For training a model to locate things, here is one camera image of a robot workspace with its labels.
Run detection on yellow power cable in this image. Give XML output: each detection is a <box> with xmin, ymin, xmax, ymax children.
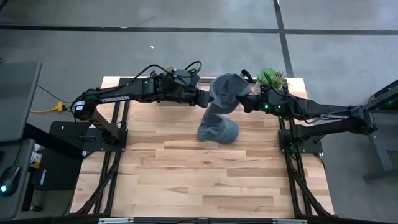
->
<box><xmin>29</xmin><ymin>106</ymin><xmax>57</xmax><ymax>114</ymax></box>

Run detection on white faceted plant pot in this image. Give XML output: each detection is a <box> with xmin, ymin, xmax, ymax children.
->
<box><xmin>252</xmin><ymin>81</ymin><xmax>265</xmax><ymax>96</ymax></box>

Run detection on silver metal bracket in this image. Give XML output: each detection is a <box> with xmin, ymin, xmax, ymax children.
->
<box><xmin>272</xmin><ymin>218</ymin><xmax>308</xmax><ymax>224</ymax></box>
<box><xmin>98</xmin><ymin>217</ymin><xmax>134</xmax><ymax>224</ymax></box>

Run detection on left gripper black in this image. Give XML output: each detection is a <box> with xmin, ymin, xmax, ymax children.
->
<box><xmin>160</xmin><ymin>68</ymin><xmax>215</xmax><ymax>108</ymax></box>

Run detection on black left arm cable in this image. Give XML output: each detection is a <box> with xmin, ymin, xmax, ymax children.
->
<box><xmin>132</xmin><ymin>60</ymin><xmax>203</xmax><ymax>85</ymax></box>

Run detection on black aluminium table frame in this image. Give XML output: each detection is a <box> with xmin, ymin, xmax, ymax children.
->
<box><xmin>70</xmin><ymin>76</ymin><xmax>336</xmax><ymax>218</ymax></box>

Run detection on grey flat monitor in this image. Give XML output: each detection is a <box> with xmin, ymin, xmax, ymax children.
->
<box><xmin>0</xmin><ymin>60</ymin><xmax>43</xmax><ymax>144</ymax></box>

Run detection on black slanted bar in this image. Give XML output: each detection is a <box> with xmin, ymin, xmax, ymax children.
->
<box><xmin>22</xmin><ymin>123</ymin><xmax>85</xmax><ymax>161</ymax></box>

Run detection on green succulent plant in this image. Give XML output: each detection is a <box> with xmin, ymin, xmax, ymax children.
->
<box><xmin>257</xmin><ymin>67</ymin><xmax>287</xmax><ymax>91</ymax></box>

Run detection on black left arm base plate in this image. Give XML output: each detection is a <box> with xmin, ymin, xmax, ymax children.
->
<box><xmin>49</xmin><ymin>120</ymin><xmax>129</xmax><ymax>153</ymax></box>

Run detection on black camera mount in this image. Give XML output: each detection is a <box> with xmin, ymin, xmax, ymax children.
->
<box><xmin>240</xmin><ymin>68</ymin><xmax>256</xmax><ymax>84</ymax></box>

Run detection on thin black floor cable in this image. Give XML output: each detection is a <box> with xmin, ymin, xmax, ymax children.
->
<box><xmin>37</xmin><ymin>83</ymin><xmax>68</xmax><ymax>105</ymax></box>

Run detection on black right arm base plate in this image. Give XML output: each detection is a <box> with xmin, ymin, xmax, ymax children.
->
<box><xmin>277</xmin><ymin>128</ymin><xmax>325</xmax><ymax>155</ymax></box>

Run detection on grey denim baseball cap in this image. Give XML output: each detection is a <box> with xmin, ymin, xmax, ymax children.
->
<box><xmin>201</xmin><ymin>72</ymin><xmax>253</xmax><ymax>125</ymax></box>
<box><xmin>197</xmin><ymin>114</ymin><xmax>241</xmax><ymax>146</ymax></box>

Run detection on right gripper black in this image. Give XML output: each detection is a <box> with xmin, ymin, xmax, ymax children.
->
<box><xmin>235</xmin><ymin>92</ymin><xmax>269</xmax><ymax>115</ymax></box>

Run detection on grey metal stand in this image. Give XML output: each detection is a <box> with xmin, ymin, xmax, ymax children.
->
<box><xmin>351</xmin><ymin>79</ymin><xmax>398</xmax><ymax>182</ymax></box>

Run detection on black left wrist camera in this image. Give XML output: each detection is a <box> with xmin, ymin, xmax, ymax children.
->
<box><xmin>170</xmin><ymin>67</ymin><xmax>200</xmax><ymax>87</ymax></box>

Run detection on yellow blue packet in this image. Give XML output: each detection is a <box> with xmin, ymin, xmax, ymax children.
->
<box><xmin>30</xmin><ymin>151</ymin><xmax>43</xmax><ymax>169</ymax></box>

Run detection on grey side desk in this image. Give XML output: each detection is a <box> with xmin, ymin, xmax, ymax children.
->
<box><xmin>0</xmin><ymin>138</ymin><xmax>35</xmax><ymax>220</ymax></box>

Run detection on black Trossen box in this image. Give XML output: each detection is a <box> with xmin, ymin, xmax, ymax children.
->
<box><xmin>33</xmin><ymin>148</ymin><xmax>84</xmax><ymax>192</ymax></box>

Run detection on black computer mouse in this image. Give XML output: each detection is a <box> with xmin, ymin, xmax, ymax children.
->
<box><xmin>0</xmin><ymin>164</ymin><xmax>21</xmax><ymax>197</ymax></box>

